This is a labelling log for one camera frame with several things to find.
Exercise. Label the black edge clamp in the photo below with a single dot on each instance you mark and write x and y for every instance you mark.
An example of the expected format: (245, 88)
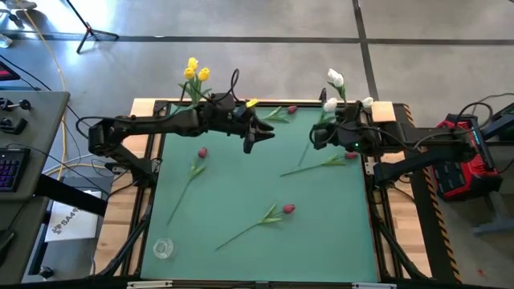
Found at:
(323, 94)

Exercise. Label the grey side desk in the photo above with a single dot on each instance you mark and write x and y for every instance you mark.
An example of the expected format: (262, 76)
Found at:
(40, 132)

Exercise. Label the black backlit keyboard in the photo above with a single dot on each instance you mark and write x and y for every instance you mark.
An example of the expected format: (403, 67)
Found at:
(12, 168)

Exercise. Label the black tripod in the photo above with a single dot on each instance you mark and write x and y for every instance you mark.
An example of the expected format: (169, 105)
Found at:
(89, 30)

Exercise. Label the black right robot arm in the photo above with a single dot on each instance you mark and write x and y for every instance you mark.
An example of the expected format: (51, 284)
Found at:
(421, 138)

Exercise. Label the white metal bracket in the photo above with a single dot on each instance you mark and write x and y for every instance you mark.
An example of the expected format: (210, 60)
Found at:
(149, 284)
(373, 286)

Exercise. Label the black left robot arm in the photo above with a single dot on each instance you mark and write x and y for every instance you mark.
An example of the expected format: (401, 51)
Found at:
(160, 122)

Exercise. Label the black metal table frame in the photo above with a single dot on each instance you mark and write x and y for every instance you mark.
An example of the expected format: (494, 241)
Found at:
(289, 102)

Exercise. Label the red black power station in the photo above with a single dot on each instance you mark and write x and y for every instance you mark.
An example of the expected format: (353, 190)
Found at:
(462, 176)

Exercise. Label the grey metal stand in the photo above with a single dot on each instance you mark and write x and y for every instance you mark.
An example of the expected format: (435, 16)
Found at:
(496, 208)

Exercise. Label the yellow black hazard tape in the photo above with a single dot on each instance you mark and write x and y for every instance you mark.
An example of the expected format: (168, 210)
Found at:
(439, 225)

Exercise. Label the green table mat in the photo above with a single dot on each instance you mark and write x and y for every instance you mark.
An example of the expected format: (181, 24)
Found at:
(241, 200)

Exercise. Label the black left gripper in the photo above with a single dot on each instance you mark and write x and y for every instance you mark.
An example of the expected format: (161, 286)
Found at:
(245, 120)

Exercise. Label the black round knob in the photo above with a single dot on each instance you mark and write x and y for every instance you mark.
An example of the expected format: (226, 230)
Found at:
(46, 272)

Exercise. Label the black device red screen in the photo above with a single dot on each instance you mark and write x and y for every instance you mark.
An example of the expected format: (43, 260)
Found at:
(6, 73)

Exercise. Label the black flat bar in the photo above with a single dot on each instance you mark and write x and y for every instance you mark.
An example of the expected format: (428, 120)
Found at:
(76, 196)

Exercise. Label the black desk device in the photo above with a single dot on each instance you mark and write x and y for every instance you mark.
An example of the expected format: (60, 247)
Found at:
(14, 127)

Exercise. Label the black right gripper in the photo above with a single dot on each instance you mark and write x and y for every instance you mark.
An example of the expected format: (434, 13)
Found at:
(335, 138)

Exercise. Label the yellow tape tag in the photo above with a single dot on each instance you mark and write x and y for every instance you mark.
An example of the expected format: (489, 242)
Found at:
(252, 103)

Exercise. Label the black joystick device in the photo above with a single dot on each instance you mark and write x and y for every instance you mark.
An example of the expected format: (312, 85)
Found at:
(25, 104)

